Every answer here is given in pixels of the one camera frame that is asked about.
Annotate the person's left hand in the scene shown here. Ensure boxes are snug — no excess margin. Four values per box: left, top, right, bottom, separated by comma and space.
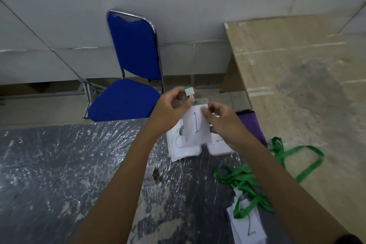
148, 86, 196, 140

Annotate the grey metal frame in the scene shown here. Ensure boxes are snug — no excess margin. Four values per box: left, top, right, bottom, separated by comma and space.
0, 80, 99, 119

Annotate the green lanyard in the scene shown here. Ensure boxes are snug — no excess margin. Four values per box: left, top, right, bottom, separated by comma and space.
214, 163, 275, 220
268, 137, 325, 184

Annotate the white numbered paper card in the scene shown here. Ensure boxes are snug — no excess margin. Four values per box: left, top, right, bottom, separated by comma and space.
227, 197, 268, 244

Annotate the clear plastic table cover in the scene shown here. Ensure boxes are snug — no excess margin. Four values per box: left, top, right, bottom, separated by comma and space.
0, 118, 289, 244

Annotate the clear badge holder with card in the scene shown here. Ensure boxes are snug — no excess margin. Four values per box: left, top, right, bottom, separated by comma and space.
182, 104, 211, 157

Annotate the blue padded metal chair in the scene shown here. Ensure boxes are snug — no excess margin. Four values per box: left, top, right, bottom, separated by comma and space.
83, 9, 165, 123

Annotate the purple cloth pouch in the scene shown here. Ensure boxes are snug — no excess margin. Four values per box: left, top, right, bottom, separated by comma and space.
235, 109, 268, 148

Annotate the person's right hand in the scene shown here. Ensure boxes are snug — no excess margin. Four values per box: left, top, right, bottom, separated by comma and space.
201, 101, 259, 153

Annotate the green white lanyard clip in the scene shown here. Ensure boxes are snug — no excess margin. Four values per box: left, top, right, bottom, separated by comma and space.
184, 86, 197, 103

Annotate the person's right forearm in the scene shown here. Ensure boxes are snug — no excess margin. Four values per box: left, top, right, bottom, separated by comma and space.
232, 138, 356, 244

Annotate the person's left forearm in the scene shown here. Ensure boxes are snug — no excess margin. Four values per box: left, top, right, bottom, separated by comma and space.
67, 130, 172, 244

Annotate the small torn paper label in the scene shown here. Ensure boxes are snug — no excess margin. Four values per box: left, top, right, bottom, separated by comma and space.
142, 166, 161, 186

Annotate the stack of clear badge holders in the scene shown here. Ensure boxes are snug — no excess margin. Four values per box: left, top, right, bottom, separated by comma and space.
167, 121, 238, 162

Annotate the light wooden table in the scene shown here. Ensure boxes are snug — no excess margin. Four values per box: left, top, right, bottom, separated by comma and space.
220, 14, 366, 244

